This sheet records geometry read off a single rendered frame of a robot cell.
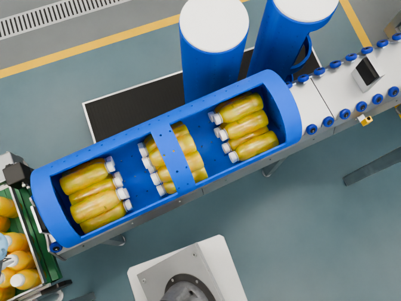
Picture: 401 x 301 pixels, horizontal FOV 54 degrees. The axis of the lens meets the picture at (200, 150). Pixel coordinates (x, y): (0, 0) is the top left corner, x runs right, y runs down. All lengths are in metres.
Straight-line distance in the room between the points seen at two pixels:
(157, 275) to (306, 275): 1.47
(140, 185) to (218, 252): 0.42
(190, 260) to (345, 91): 1.01
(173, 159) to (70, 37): 1.86
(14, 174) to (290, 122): 1.00
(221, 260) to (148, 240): 1.21
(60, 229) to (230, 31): 0.96
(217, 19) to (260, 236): 1.34
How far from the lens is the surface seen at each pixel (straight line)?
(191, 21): 1.66
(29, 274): 1.50
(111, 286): 2.48
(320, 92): 1.71
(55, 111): 2.75
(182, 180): 1.27
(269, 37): 1.90
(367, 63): 1.65
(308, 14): 1.73
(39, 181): 1.32
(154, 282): 1.19
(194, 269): 1.06
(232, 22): 1.66
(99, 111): 2.50
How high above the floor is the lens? 2.42
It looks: 75 degrees down
